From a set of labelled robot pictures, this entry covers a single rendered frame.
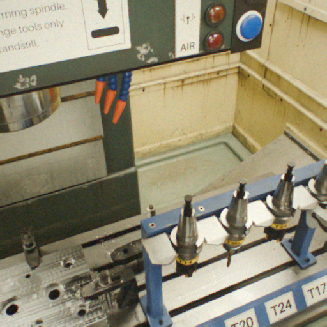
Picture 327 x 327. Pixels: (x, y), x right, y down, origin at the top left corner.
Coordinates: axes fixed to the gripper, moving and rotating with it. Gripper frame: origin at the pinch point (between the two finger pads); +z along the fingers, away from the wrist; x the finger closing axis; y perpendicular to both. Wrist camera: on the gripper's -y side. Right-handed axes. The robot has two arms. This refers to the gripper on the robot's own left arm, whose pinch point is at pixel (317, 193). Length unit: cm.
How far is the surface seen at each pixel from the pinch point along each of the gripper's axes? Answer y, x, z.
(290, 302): 25.3, -8.4, -9.8
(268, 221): -2.2, -16.1, -3.7
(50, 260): 21, -60, 23
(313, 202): -2.2, -4.4, -3.2
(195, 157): 65, 18, 88
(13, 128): -29, -57, 9
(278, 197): -5.7, -12.8, -1.4
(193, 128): 52, 20, 97
